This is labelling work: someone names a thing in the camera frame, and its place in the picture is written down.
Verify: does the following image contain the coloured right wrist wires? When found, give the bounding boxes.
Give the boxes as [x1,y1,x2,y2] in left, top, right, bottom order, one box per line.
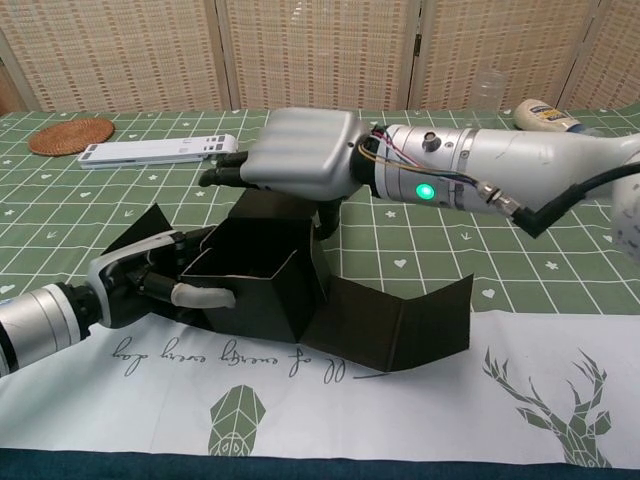
[359,127,481,194]

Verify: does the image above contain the bamboo folding screen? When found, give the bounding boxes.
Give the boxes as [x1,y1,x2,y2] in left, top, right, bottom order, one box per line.
[0,0,640,114]

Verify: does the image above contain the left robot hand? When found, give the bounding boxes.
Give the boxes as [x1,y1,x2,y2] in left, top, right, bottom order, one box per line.
[87,225,237,330]

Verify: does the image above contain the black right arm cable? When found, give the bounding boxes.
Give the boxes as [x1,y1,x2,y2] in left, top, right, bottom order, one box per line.
[477,162,640,240]

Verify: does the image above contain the white folding stand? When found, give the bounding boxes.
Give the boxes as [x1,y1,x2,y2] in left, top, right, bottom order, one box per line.
[78,134,238,170]

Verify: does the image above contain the green checked tablecloth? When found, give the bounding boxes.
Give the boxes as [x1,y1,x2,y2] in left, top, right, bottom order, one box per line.
[0,108,640,471]

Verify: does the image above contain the mayonnaise squeeze bottle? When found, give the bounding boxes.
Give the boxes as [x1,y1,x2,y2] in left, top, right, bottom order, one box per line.
[513,98,609,140]

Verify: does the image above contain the round woven rattan coaster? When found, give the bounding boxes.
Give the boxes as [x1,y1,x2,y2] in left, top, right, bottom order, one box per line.
[28,118,116,158]

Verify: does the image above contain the black paper box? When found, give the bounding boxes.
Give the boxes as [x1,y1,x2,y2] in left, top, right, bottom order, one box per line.
[102,190,474,374]

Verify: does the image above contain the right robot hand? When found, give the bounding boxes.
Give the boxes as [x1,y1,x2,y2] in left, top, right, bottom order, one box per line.
[198,108,371,240]

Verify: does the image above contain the clear plastic jar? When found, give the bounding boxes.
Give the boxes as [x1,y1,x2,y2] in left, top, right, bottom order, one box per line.
[473,69,507,112]

